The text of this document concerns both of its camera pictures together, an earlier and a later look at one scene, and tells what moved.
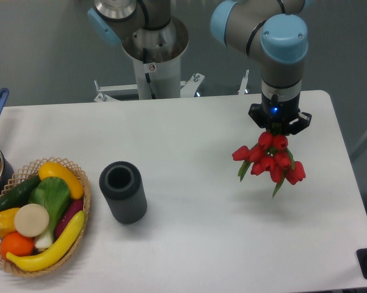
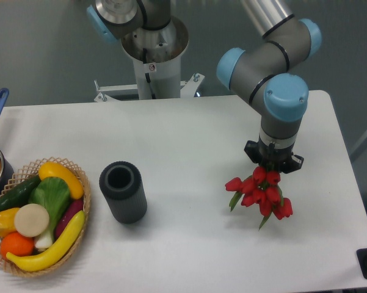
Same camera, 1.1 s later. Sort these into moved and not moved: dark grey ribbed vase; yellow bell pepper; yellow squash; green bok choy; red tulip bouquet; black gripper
Moved: black gripper; red tulip bouquet
Not moved: yellow squash; dark grey ribbed vase; green bok choy; yellow bell pepper
